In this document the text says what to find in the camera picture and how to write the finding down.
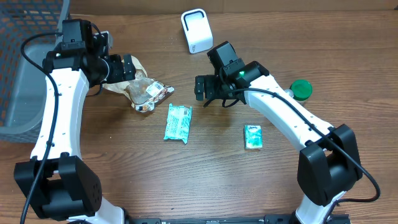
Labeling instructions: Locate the green-capped white bottle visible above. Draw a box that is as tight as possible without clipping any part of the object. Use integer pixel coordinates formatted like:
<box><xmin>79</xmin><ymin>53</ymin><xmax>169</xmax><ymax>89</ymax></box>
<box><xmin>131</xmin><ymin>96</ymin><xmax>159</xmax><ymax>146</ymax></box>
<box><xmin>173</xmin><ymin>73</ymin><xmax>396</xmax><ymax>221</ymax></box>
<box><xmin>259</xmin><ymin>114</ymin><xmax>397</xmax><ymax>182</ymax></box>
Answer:
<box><xmin>290</xmin><ymin>80</ymin><xmax>313</xmax><ymax>103</ymax></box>

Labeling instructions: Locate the cream brown bread bag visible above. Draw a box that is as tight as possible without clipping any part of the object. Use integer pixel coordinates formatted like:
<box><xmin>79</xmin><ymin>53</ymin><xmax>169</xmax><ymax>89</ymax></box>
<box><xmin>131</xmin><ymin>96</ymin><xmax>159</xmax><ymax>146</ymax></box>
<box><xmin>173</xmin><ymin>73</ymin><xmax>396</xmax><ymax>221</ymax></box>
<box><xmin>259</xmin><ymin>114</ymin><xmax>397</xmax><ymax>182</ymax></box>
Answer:
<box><xmin>103</xmin><ymin>56</ymin><xmax>175</xmax><ymax>113</ymax></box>

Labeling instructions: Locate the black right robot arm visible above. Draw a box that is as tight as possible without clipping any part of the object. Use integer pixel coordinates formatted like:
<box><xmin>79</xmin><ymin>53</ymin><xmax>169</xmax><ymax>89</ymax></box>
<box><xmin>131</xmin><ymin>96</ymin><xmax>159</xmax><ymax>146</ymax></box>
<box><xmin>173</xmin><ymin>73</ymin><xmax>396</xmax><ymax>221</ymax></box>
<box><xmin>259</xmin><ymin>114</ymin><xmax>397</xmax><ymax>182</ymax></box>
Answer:
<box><xmin>195</xmin><ymin>42</ymin><xmax>363</xmax><ymax>223</ymax></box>

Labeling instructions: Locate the small teal white box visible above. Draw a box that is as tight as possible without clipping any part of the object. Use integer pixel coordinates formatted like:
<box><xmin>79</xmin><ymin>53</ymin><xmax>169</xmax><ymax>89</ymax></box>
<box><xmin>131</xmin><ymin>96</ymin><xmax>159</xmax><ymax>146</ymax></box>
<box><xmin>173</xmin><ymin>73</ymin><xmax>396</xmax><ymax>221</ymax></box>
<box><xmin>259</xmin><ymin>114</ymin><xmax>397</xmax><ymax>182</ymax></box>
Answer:
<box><xmin>244</xmin><ymin>125</ymin><xmax>262</xmax><ymax>149</ymax></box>

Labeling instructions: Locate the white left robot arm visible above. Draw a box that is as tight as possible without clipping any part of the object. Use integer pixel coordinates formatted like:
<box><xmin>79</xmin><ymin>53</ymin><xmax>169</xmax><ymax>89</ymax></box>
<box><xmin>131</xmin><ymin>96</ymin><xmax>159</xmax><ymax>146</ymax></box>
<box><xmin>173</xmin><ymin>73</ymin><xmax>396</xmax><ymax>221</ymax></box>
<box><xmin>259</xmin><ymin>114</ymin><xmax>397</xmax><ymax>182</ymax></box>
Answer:
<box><xmin>14</xmin><ymin>19</ymin><xmax>136</xmax><ymax>223</ymax></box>

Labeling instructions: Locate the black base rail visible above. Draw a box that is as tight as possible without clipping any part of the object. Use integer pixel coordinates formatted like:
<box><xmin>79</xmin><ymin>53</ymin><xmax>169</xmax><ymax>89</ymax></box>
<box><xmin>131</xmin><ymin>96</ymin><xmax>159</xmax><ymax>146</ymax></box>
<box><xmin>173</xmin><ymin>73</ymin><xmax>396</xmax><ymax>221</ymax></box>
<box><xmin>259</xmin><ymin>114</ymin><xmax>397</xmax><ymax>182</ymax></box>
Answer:
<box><xmin>130</xmin><ymin>213</ymin><xmax>352</xmax><ymax>224</ymax></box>

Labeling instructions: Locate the yellow Vim dish soap bottle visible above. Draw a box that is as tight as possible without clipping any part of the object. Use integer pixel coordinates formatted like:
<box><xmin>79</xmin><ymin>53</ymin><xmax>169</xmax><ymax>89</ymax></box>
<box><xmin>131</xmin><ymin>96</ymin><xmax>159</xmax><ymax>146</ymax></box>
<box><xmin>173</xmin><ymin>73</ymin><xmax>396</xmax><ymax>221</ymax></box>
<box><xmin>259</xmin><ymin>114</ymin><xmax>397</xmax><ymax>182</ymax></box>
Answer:
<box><xmin>285</xmin><ymin>89</ymin><xmax>294</xmax><ymax>98</ymax></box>

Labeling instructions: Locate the dark grey plastic basket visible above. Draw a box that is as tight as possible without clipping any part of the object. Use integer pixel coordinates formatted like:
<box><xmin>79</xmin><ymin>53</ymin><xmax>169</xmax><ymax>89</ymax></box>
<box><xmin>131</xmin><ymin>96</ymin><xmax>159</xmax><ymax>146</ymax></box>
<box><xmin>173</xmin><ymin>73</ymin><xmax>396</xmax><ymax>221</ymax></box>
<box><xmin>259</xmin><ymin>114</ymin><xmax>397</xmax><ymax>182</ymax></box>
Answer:
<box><xmin>1</xmin><ymin>0</ymin><xmax>70</xmax><ymax>142</ymax></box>

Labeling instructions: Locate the light teal snack packet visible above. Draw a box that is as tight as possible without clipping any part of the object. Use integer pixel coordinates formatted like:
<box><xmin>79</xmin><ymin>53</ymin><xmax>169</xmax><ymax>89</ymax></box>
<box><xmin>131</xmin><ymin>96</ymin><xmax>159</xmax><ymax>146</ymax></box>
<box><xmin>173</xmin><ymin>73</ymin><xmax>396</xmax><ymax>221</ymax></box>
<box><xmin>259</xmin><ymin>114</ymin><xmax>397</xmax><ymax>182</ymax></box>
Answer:
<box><xmin>164</xmin><ymin>103</ymin><xmax>193</xmax><ymax>144</ymax></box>

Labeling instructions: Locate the white barcode scanner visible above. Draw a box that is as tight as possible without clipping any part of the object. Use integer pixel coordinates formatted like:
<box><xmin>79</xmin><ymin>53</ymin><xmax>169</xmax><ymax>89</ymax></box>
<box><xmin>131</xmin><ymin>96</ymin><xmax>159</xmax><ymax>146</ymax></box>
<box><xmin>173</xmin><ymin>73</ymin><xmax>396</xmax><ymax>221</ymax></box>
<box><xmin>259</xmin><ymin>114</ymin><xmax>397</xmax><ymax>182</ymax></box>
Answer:
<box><xmin>180</xmin><ymin>8</ymin><xmax>213</xmax><ymax>54</ymax></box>

